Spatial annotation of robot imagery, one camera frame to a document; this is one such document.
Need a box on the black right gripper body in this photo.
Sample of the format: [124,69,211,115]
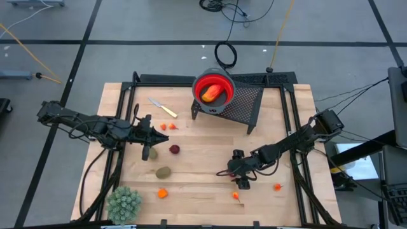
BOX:
[228,156,260,179]

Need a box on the black hanging cable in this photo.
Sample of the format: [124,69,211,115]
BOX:
[214,0,245,71]

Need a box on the grey blue stand foot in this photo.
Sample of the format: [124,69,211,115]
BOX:
[6,0,66,8]
[0,69,33,80]

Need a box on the grey computer case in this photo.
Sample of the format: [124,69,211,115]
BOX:
[387,66,407,149]

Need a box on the red collapsible bowl grey rim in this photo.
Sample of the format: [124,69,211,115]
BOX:
[191,67,238,115]

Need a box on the black keyboard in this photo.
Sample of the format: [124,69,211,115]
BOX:
[382,183,407,227]

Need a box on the red yellow mango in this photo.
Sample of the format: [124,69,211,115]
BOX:
[201,84,225,103]

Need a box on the yellow hanging cable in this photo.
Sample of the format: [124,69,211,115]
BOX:
[266,0,295,73]

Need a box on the yellow floor cable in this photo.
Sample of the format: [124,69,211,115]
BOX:
[0,22,63,85]

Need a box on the black perforated metal rack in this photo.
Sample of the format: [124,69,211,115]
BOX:
[190,81,265,135]

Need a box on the green plant in white pot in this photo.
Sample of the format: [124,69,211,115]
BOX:
[106,186,143,226]

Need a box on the black floor cable bundle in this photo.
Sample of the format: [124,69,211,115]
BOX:
[198,0,276,28]

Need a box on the white sheet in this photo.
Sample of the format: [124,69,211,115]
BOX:
[335,142,380,181]

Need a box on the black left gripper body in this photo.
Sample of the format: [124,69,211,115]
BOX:
[125,118,146,144]

